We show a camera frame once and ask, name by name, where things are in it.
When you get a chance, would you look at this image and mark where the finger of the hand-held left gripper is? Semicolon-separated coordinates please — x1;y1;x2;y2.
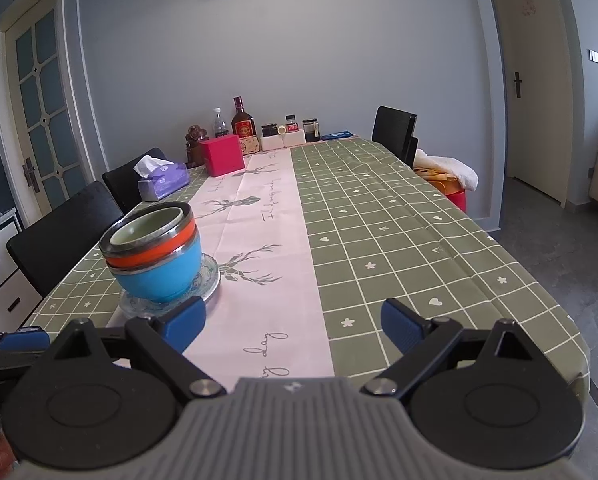
0;326;51;356

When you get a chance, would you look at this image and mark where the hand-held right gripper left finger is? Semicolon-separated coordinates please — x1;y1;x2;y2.
39;296;227;400

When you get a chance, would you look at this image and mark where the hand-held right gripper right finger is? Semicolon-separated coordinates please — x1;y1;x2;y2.
361;298;542;400

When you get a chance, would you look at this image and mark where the blue steel-lined bowl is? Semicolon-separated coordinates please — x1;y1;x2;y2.
110;234;203;303

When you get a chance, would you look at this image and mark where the pink-flowered glass plate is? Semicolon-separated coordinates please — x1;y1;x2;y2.
120;254;221;317

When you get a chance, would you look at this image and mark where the orange steel-lined bowl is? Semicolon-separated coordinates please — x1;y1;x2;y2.
98;201;199;273

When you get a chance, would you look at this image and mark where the pale green ceramic bowl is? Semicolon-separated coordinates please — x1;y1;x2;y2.
110;208;186;246

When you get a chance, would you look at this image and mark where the green checked tablecloth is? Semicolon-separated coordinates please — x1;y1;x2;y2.
29;135;592;396

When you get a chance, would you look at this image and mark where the pink deer-print table runner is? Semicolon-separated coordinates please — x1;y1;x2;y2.
106;147;336;391

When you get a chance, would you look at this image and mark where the black chair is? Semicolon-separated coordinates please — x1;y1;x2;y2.
6;181;125;298
102;147;167;216
371;106;420;167

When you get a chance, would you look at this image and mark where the purple tissue pack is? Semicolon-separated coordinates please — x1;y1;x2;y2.
133;156;190;202

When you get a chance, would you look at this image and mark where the orange stool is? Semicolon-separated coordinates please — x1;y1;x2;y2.
413;166;462;196

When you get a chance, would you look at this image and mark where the white cloth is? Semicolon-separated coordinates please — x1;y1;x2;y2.
413;147;480;191

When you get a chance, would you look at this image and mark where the pink box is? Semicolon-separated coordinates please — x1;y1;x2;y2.
199;135;246;177

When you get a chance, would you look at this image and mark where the brown figurine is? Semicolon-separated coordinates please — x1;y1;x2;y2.
184;124;210;168

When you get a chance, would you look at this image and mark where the clear water bottle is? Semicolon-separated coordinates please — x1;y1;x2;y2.
211;107;230;140

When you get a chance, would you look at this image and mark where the white container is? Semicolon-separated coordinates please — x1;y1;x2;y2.
259;135;306;152

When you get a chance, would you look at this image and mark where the brown liquor bottle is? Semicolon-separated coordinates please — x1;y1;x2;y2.
230;96;257;138

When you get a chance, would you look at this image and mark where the glass-paned door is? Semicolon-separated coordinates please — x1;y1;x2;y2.
4;0;92;226

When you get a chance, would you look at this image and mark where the cream door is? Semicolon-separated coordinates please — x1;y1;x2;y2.
486;0;580;208

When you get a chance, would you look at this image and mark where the dark lever door handle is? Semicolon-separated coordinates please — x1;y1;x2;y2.
22;157;41;193

